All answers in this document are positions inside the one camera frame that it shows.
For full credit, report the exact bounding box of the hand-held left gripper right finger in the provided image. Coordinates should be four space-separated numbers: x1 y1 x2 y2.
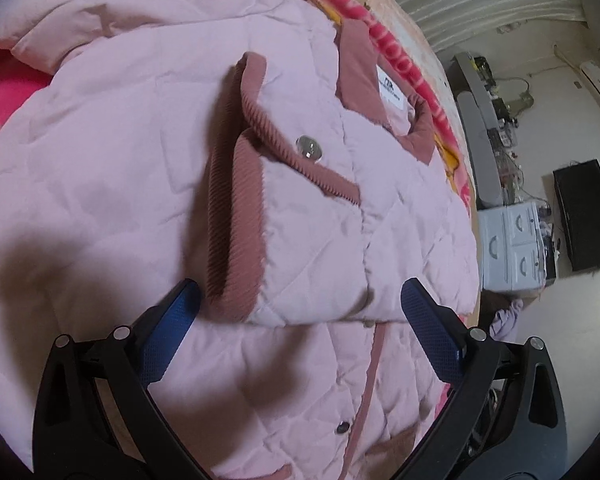
385 276 568 480

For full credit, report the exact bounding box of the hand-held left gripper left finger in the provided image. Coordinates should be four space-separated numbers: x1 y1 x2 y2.
32 277 216 480

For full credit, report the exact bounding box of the pink quilted jacket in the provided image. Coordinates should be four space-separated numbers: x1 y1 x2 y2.
0 0 483 480

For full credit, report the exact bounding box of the lilac cloth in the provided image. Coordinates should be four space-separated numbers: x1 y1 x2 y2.
490 299 526 343

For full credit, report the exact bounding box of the white drawer cabinet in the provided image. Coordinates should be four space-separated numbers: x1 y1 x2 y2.
479 202 558 293

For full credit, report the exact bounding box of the black flat television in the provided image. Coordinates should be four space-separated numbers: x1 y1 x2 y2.
552 159 600 271

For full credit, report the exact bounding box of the grey desk with clutter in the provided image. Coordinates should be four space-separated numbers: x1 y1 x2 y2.
472 55 533 201

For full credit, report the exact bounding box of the grey vanity desk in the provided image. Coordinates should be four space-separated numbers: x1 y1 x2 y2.
450 51 501 133

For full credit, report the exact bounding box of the pink printed fleece blanket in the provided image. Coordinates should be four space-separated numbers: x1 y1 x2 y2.
0 0 481 421

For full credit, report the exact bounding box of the bed with tan sheet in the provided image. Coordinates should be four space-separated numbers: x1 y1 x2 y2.
300 0 483 331

